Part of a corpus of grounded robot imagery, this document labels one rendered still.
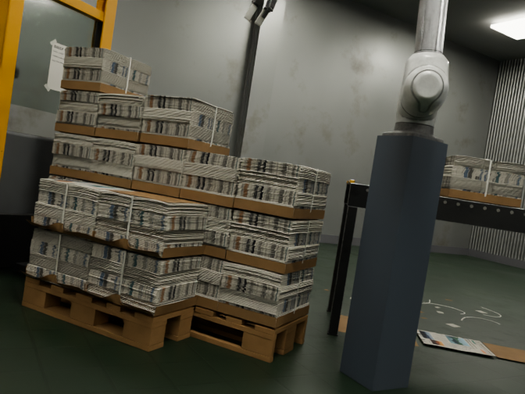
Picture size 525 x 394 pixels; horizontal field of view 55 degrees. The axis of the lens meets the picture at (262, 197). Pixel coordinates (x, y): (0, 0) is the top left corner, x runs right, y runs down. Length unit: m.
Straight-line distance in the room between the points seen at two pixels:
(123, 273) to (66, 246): 0.35
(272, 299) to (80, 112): 1.42
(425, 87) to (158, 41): 4.47
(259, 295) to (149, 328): 0.46
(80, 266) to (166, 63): 3.96
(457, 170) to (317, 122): 4.27
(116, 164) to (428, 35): 1.55
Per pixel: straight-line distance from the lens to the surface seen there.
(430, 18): 2.01
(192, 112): 2.37
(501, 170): 2.95
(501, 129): 9.41
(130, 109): 2.60
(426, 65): 1.93
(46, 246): 2.50
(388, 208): 2.05
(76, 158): 2.82
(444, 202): 2.72
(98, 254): 2.27
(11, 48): 3.10
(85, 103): 2.82
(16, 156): 3.31
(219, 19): 6.35
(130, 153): 2.56
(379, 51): 7.74
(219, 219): 2.25
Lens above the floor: 0.75
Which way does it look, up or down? 2 degrees down
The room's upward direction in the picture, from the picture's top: 9 degrees clockwise
